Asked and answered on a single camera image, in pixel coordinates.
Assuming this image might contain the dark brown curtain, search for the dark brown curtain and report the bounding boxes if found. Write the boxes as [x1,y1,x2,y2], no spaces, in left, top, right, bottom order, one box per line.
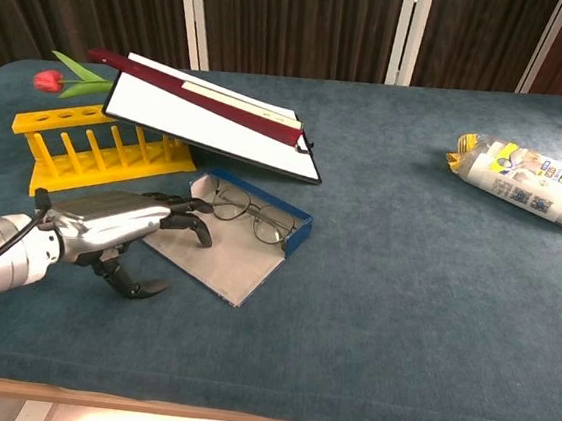
[0,0,562,128]

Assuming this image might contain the yellow plastic test tube rack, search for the yellow plastic test tube rack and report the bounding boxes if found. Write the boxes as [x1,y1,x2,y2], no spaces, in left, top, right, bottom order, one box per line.
[3,95,204,213]

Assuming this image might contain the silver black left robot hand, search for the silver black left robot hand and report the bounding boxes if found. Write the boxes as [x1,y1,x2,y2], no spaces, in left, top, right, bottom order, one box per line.
[34,179,218,308]

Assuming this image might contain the plastic-wrapped snack package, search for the plastic-wrapped snack package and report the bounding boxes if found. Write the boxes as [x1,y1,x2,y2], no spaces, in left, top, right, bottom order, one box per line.
[437,130,562,239]

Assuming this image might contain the teal blue table cloth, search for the teal blue table cloth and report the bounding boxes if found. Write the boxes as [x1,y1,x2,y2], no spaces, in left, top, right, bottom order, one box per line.
[0,36,562,421]

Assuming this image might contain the dark red long box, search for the dark red long box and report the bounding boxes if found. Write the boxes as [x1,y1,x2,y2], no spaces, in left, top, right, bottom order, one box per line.
[80,47,311,148]

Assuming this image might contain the red artificial tulip flower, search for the red artificial tulip flower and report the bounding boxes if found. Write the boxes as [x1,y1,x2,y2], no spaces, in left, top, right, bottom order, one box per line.
[31,48,118,104]

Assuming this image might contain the white clipboard with red folder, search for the white clipboard with red folder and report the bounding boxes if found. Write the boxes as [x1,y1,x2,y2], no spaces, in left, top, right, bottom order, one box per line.
[96,50,335,187]

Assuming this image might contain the blue tray with grey cloth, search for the blue tray with grey cloth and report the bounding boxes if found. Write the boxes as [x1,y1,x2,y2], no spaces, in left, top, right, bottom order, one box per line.
[134,159,319,315]

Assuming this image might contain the wire-rimmed eyeglasses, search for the wire-rimmed eyeglasses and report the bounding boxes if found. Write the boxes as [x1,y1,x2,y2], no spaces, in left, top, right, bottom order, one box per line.
[205,178,302,254]

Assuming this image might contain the white folding screen frame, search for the white folding screen frame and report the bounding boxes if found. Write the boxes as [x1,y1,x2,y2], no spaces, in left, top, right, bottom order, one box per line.
[0,0,562,143]

